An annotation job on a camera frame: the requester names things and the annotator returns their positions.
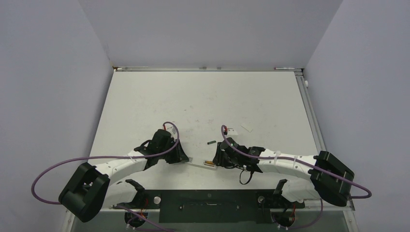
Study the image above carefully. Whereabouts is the aluminium frame rail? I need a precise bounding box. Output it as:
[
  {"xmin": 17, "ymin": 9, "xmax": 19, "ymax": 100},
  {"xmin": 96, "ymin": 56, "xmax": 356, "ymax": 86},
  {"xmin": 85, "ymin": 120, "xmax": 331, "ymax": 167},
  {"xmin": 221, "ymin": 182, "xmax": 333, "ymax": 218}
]
[
  {"xmin": 113, "ymin": 66, "xmax": 303, "ymax": 73},
  {"xmin": 294, "ymin": 69, "xmax": 354, "ymax": 208}
]

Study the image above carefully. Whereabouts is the aluminium frame rail back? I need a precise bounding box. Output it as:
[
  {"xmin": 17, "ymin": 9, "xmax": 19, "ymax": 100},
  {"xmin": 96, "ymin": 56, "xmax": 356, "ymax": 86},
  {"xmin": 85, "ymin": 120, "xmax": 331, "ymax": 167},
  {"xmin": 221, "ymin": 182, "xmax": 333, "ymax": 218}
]
[{"xmin": 113, "ymin": 66, "xmax": 303, "ymax": 73}]

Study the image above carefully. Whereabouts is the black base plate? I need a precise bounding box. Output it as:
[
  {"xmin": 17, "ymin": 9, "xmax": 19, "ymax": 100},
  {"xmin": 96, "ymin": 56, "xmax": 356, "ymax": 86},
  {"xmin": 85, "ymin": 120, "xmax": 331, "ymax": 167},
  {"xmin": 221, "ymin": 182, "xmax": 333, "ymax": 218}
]
[{"xmin": 124, "ymin": 189, "xmax": 305, "ymax": 224}]

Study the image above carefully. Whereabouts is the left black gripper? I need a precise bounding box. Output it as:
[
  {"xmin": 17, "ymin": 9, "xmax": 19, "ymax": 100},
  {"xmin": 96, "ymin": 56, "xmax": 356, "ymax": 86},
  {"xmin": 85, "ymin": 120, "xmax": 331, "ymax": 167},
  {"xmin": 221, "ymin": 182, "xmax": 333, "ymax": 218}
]
[{"xmin": 158, "ymin": 139, "xmax": 189, "ymax": 164}]

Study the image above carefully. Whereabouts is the aluminium frame rail right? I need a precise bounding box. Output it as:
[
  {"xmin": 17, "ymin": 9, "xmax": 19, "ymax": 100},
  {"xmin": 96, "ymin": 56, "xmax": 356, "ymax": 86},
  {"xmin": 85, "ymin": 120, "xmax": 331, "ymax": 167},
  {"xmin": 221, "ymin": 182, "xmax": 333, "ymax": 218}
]
[{"xmin": 294, "ymin": 69, "xmax": 354, "ymax": 208}]

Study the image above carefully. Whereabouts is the white remote control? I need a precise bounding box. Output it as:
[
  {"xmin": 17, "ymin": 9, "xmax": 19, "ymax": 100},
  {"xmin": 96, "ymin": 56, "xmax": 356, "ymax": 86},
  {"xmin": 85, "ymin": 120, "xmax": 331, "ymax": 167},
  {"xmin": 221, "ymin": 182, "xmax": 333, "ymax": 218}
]
[{"xmin": 187, "ymin": 157, "xmax": 217, "ymax": 170}]

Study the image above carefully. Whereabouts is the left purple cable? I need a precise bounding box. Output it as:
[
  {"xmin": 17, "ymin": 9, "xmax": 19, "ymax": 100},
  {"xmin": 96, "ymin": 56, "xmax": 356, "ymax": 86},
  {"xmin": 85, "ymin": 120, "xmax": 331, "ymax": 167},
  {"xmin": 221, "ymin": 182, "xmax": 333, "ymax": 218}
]
[{"xmin": 31, "ymin": 121, "xmax": 180, "ymax": 232}]

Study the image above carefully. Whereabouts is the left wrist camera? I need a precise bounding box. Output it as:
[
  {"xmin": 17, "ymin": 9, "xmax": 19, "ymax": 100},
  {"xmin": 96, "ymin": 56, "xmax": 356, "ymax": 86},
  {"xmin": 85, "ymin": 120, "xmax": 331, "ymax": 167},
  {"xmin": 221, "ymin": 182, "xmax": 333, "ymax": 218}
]
[{"xmin": 166, "ymin": 126, "xmax": 177, "ymax": 136}]

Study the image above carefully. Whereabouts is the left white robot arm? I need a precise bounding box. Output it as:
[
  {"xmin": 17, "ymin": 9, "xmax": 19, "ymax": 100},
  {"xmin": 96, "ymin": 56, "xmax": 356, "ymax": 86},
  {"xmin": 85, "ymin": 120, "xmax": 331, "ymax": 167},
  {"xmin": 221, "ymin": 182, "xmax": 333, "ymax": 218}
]
[{"xmin": 59, "ymin": 127, "xmax": 189, "ymax": 222}]

